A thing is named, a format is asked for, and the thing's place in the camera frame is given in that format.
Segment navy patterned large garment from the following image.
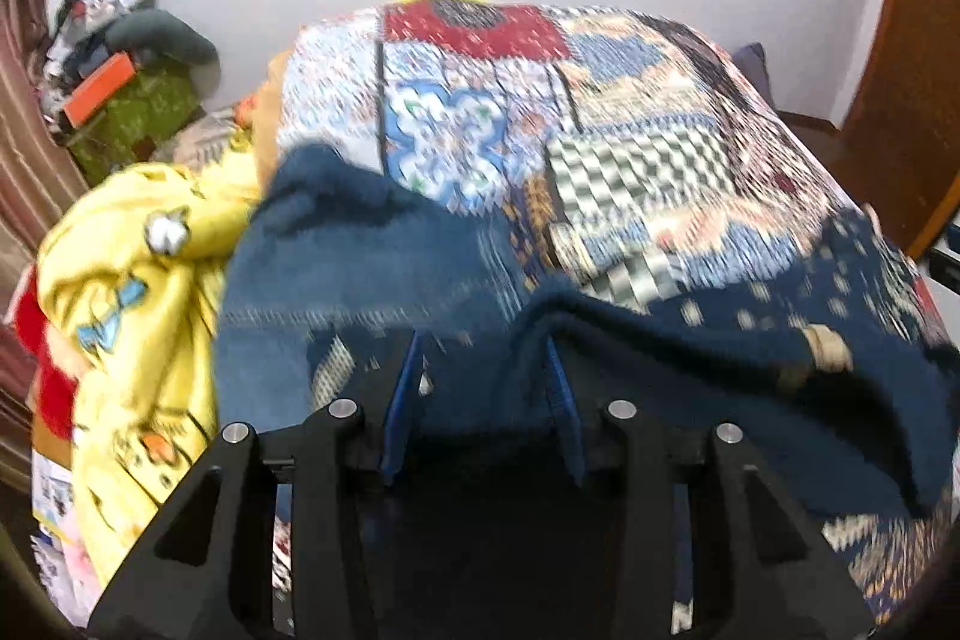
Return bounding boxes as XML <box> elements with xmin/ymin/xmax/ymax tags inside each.
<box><xmin>273</xmin><ymin>208</ymin><xmax>960</xmax><ymax>640</ymax></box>

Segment red plush toy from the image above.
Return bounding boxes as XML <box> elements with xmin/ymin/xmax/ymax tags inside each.
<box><xmin>8</xmin><ymin>266</ymin><xmax>85</xmax><ymax>440</ymax></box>

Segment yellow cartoon print blanket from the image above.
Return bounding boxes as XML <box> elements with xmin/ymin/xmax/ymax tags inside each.
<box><xmin>36</xmin><ymin>133</ymin><xmax>260</xmax><ymax>581</ymax></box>

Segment blue denim garment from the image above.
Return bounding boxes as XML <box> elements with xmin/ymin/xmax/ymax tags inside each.
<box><xmin>213</xmin><ymin>145</ymin><xmax>529</xmax><ymax>432</ymax></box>

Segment striped maroon curtain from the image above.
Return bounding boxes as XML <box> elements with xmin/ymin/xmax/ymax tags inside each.
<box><xmin>2</xmin><ymin>0</ymin><xmax>86</xmax><ymax>494</ymax></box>

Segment brown wooden door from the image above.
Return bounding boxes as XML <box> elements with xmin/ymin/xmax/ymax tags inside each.
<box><xmin>781</xmin><ymin>0</ymin><xmax>958</xmax><ymax>259</ymax></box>

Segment colourful patchwork bedspread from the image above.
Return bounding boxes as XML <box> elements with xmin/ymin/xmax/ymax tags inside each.
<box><xmin>254</xmin><ymin>0</ymin><xmax>946</xmax><ymax>342</ymax></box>

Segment green patterned storage box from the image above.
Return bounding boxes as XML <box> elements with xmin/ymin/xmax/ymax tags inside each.
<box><xmin>67</xmin><ymin>58</ymin><xmax>200</xmax><ymax>187</ymax></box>

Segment orange flat box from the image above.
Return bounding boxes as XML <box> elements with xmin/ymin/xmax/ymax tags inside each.
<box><xmin>62</xmin><ymin>52</ymin><xmax>137</xmax><ymax>130</ymax></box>

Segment dark purple pillow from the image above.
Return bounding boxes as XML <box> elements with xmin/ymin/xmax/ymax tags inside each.
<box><xmin>731</xmin><ymin>42</ymin><xmax>776</xmax><ymax>109</ymax></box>

